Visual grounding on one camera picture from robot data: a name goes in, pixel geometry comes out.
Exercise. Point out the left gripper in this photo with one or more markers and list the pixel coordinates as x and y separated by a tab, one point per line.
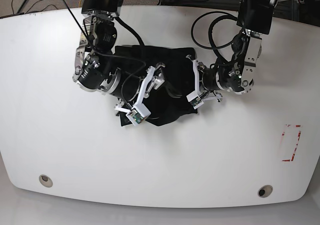
204	81

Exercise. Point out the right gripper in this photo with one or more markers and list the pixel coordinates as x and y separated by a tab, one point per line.
131	82

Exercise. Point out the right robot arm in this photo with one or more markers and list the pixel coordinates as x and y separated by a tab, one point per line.
113	59

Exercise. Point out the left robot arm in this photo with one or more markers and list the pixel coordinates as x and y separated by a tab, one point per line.
235	66

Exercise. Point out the red tape rectangle marking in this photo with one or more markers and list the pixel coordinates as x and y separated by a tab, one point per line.
289	142

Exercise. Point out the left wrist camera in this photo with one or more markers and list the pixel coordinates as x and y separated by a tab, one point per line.
195	100

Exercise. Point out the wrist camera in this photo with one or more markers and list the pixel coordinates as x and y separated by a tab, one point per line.
195	100
137	115

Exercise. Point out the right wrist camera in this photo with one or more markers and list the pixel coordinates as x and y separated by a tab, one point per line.
137	115

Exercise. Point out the right table cable grommet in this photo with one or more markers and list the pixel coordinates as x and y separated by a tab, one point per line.
265	191

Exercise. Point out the table cable grommet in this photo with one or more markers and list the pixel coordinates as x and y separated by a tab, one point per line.
45	181
265	191

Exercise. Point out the left table cable grommet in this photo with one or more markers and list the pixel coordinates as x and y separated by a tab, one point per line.
45	181

